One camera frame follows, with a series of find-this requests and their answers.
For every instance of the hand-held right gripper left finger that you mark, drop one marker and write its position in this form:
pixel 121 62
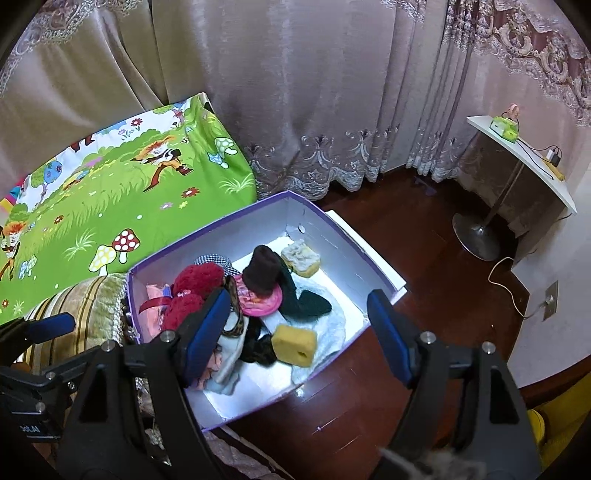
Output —
pixel 207 332

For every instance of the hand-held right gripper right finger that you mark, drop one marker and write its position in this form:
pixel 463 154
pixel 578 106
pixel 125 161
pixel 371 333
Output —
pixel 392 337

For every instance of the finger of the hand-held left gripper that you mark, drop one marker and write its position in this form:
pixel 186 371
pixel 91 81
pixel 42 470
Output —
pixel 55 323
pixel 51 381

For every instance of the leopard print pouch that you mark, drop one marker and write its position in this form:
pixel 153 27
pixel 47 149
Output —
pixel 235 314

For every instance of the red knit hat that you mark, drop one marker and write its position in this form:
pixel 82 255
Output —
pixel 198 281

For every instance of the black cloth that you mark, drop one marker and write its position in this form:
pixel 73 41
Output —
pixel 258 346

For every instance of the pink red printed cloth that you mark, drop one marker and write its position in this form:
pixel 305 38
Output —
pixel 154 309

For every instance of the pink and black knitted item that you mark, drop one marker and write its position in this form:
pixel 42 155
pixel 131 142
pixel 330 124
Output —
pixel 263 272

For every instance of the yellow sponge with hole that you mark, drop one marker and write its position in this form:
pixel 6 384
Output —
pixel 293 344

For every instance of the dark green knit cloth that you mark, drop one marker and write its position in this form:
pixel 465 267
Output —
pixel 309 302

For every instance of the purple cardboard box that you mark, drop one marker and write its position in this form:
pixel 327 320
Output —
pixel 258 230

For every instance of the pale-topped yellow sponge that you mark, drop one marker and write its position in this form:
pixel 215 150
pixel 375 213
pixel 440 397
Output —
pixel 301 258

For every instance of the beige striped bedspread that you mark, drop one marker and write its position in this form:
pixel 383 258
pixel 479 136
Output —
pixel 87 300

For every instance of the green cartoon printed blanket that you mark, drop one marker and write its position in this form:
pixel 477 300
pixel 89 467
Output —
pixel 101 184

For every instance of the yellow cloth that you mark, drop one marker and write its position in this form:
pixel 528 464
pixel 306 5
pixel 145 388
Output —
pixel 563 410

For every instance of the green toy device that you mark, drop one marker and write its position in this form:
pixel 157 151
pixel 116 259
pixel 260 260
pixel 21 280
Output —
pixel 504 125

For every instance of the black charger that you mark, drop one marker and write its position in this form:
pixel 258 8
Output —
pixel 554 157

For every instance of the embroidered lace curtain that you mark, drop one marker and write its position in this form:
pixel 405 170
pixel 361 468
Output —
pixel 351 92

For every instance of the beige satin curtain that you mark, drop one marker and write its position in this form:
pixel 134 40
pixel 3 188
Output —
pixel 92 55

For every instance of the wall socket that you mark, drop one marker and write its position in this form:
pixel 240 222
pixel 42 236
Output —
pixel 550 300

